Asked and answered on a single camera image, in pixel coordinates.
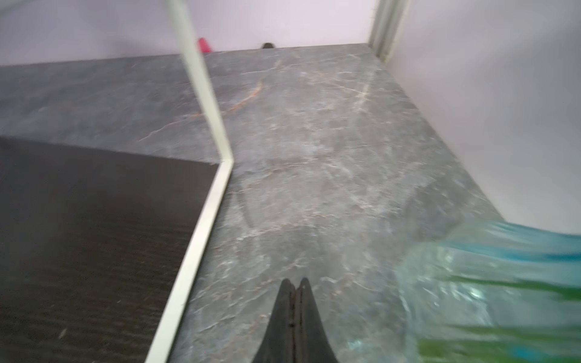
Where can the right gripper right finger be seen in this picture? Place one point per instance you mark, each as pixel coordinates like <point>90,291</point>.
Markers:
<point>310,340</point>

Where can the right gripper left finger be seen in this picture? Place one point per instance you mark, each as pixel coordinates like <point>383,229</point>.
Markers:
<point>278,342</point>

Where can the white two-tier shelf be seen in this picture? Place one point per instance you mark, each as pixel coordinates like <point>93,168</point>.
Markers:
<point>100,249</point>

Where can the small pink object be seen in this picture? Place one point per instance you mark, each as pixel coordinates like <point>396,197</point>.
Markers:
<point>204,46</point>

